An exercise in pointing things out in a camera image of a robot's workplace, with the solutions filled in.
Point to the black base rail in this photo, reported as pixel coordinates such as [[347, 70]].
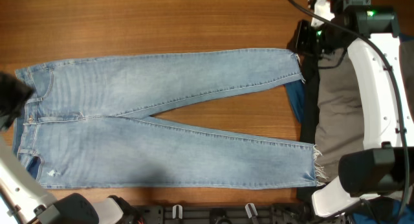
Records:
[[279, 213]]

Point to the light blue denim jeans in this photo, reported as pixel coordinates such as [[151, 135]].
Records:
[[92, 123]]

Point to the grey shorts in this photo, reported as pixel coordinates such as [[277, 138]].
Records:
[[358, 110]]

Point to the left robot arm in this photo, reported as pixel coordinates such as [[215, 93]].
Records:
[[23, 200]]

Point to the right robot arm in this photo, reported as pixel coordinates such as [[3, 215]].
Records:
[[370, 36]]

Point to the dark blue garment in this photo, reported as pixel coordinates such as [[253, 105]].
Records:
[[296, 94]]

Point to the black garment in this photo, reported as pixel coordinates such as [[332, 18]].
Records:
[[311, 111]]

